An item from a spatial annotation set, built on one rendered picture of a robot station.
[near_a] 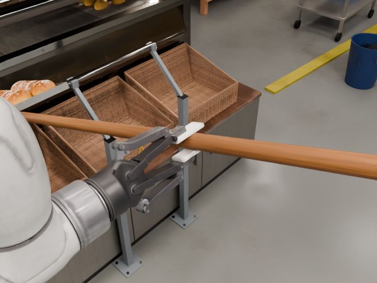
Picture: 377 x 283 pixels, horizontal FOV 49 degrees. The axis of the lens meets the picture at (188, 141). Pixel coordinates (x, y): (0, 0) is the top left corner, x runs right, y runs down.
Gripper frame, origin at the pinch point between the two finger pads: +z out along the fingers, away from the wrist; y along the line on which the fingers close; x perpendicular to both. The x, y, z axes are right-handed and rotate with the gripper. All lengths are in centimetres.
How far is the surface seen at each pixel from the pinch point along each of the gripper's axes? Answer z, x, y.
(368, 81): 319, -125, 114
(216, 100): 126, -126, 51
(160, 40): 123, -158, 9
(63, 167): 28, -145, 46
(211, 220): 98, -130, 124
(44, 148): 27, -159, 37
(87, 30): 73, -151, -13
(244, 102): 150, -126, 63
